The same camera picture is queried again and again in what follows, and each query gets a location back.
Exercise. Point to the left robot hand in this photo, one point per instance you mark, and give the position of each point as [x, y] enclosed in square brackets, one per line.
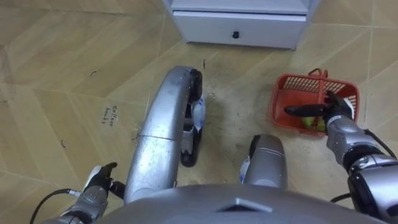
[101, 177]

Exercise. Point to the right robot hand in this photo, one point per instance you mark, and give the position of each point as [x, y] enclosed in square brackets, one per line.
[329, 107]

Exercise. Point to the orange plastic basket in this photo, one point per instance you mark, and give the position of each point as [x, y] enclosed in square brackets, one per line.
[298, 93]

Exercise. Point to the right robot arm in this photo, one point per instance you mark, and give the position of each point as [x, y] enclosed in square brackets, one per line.
[363, 161]

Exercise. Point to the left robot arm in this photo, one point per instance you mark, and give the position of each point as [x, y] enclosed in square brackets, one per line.
[84, 207]

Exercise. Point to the green soft toy fruit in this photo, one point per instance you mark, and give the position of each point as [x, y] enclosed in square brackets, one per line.
[312, 123]

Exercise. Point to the robot legs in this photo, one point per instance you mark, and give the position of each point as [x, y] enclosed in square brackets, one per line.
[161, 130]

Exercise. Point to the white cabinet with drawer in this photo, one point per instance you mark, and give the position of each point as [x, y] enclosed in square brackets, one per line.
[241, 25]

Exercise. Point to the robot body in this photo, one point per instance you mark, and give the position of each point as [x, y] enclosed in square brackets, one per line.
[236, 205]

